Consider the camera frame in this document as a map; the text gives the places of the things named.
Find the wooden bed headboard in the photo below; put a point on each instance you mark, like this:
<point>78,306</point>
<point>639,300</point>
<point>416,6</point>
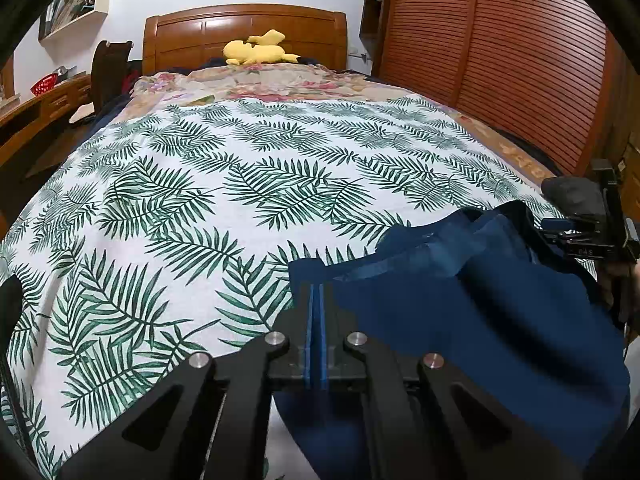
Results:
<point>200,35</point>

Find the red basket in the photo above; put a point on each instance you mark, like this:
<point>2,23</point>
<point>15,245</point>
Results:
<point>44,85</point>

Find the yellow plush toy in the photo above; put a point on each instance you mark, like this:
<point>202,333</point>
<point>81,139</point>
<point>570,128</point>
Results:
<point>255,52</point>

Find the white wall shelf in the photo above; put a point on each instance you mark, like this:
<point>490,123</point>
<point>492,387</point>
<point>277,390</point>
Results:
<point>80,10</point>

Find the wooden side cabinet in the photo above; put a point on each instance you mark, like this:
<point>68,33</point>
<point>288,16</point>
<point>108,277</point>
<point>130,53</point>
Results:
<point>627,125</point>

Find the wooden open shelf column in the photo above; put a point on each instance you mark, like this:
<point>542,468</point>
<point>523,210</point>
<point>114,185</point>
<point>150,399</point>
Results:
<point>372,15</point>

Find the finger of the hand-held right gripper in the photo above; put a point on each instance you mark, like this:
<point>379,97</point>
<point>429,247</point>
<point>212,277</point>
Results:
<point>562,223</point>
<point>575,237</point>

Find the leaf-print bed sheet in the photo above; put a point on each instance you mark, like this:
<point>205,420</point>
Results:
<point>175,200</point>

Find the wooden desk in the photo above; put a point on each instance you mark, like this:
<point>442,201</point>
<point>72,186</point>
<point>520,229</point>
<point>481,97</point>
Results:
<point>25,125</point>

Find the blue suit jacket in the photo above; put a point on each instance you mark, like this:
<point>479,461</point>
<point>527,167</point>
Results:
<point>450,320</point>

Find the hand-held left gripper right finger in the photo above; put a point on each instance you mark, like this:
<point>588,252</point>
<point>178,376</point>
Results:
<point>324,340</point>

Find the wooden louvered wardrobe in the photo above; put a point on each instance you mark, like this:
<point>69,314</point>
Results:
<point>500,50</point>

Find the wall socket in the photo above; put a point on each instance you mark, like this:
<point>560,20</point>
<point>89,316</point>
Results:
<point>356,53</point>

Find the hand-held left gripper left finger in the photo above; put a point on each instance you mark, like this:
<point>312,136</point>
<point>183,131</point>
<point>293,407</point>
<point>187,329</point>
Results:
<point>310,340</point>

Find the floral quilt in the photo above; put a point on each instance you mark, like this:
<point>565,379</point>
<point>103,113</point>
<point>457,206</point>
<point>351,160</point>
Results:
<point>280,85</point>

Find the dark wooden chair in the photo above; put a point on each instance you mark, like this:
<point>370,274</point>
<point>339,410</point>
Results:
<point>107,70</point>

